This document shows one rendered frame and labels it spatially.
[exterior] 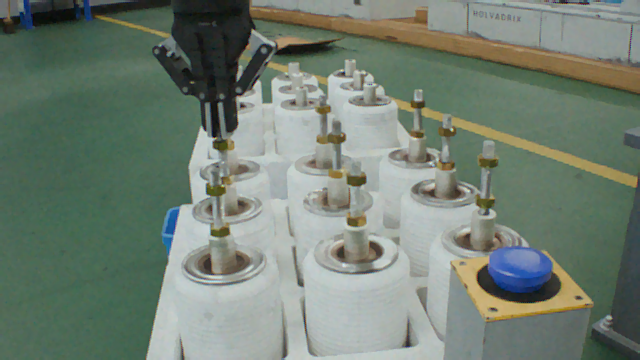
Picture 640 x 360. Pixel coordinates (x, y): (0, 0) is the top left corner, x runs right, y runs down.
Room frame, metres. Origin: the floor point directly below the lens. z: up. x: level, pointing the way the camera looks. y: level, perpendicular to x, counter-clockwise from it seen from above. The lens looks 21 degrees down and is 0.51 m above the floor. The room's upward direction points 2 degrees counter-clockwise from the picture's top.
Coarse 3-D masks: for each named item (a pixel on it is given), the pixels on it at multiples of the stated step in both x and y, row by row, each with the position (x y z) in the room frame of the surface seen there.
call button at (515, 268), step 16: (496, 256) 0.33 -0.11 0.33; (512, 256) 0.33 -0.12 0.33; (528, 256) 0.32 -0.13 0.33; (544, 256) 0.32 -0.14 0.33; (496, 272) 0.31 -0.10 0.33; (512, 272) 0.31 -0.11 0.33; (528, 272) 0.31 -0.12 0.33; (544, 272) 0.31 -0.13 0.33; (512, 288) 0.31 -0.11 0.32; (528, 288) 0.31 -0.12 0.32
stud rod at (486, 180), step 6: (486, 144) 0.49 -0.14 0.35; (492, 144) 0.49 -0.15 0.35; (486, 150) 0.49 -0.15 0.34; (492, 150) 0.49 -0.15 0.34; (486, 156) 0.49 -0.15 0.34; (492, 156) 0.49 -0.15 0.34; (486, 174) 0.49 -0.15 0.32; (492, 174) 0.50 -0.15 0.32; (486, 180) 0.49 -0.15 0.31; (486, 186) 0.49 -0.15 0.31; (480, 192) 0.50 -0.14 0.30; (486, 192) 0.49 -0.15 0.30; (486, 198) 0.49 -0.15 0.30; (480, 210) 0.50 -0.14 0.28; (486, 210) 0.49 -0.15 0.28
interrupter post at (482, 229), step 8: (472, 216) 0.50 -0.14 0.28; (480, 216) 0.49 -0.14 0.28; (488, 216) 0.49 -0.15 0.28; (472, 224) 0.50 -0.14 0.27; (480, 224) 0.49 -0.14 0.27; (488, 224) 0.49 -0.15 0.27; (472, 232) 0.49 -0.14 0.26; (480, 232) 0.49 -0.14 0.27; (488, 232) 0.49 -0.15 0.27; (472, 240) 0.49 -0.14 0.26; (480, 240) 0.49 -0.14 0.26; (488, 240) 0.49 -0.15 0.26
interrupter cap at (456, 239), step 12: (456, 228) 0.52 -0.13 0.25; (468, 228) 0.52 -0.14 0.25; (504, 228) 0.52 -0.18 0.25; (444, 240) 0.50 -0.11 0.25; (456, 240) 0.50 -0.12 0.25; (468, 240) 0.50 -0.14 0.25; (504, 240) 0.49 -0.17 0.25; (516, 240) 0.49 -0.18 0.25; (456, 252) 0.47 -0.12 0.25; (468, 252) 0.47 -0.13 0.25; (480, 252) 0.47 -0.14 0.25; (492, 252) 0.47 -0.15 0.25
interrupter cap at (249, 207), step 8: (208, 200) 0.61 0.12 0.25; (240, 200) 0.61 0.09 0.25; (248, 200) 0.61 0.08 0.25; (256, 200) 0.61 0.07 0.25; (192, 208) 0.59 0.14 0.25; (200, 208) 0.59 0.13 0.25; (208, 208) 0.59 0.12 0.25; (240, 208) 0.60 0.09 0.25; (248, 208) 0.59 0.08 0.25; (256, 208) 0.59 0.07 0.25; (200, 216) 0.57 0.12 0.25; (208, 216) 0.57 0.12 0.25; (232, 216) 0.57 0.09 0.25; (240, 216) 0.57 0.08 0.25; (248, 216) 0.57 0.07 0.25; (256, 216) 0.57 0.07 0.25
